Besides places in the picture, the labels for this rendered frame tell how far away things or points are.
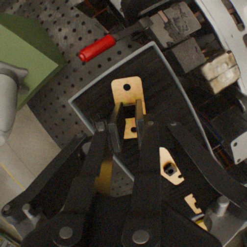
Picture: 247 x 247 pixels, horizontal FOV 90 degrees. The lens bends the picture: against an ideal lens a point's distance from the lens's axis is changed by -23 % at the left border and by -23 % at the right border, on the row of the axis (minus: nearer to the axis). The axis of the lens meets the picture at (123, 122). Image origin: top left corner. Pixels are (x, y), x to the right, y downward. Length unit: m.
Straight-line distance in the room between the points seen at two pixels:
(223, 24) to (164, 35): 0.19
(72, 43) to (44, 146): 1.43
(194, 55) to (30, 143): 1.96
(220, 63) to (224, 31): 0.13
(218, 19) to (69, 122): 0.73
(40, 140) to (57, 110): 1.16
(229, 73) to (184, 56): 0.11
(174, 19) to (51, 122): 0.72
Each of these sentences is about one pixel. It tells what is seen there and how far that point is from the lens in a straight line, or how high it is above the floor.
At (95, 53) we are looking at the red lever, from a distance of 0.22.
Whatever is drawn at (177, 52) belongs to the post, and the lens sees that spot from 0.27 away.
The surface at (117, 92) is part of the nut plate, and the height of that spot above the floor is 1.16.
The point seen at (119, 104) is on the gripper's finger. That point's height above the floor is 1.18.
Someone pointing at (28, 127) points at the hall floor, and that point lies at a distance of 1.94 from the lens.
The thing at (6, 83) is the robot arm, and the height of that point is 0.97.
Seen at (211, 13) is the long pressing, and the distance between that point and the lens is 0.43.
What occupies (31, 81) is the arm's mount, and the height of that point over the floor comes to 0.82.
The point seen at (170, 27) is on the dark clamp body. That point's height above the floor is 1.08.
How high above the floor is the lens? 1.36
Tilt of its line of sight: 67 degrees down
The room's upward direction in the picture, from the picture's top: 168 degrees counter-clockwise
